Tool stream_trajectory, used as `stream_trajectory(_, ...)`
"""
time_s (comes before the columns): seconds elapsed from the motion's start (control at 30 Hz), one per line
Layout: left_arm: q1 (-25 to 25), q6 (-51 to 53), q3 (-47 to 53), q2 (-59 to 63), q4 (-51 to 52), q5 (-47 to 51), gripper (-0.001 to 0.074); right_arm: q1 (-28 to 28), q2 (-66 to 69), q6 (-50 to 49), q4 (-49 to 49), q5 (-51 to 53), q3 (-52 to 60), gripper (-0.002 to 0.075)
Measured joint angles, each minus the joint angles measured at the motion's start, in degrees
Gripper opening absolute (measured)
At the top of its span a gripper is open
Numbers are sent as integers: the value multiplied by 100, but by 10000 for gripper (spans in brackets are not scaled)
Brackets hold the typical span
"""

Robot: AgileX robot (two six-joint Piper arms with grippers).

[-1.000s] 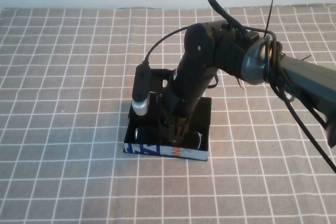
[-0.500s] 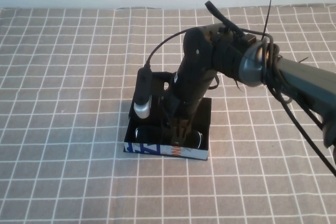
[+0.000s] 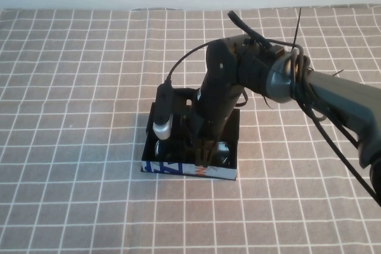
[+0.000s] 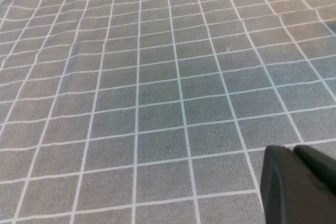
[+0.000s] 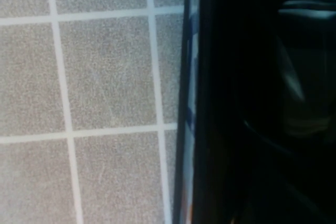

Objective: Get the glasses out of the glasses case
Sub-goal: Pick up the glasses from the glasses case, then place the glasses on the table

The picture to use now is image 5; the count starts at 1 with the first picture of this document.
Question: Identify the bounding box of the black printed glasses case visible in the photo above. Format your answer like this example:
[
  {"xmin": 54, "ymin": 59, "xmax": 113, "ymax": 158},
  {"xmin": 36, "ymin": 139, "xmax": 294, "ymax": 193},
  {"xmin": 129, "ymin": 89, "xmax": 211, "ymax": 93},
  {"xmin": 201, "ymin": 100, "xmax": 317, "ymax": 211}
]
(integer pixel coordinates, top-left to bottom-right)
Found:
[{"xmin": 172, "ymin": 0, "xmax": 336, "ymax": 224}]

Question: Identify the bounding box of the grey checked tablecloth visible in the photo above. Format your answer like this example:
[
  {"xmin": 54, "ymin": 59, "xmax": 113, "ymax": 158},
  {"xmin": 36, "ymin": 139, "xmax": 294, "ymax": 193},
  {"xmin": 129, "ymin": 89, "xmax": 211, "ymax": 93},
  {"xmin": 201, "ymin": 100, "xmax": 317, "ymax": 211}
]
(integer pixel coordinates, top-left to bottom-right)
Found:
[{"xmin": 0, "ymin": 0, "xmax": 187, "ymax": 224}]

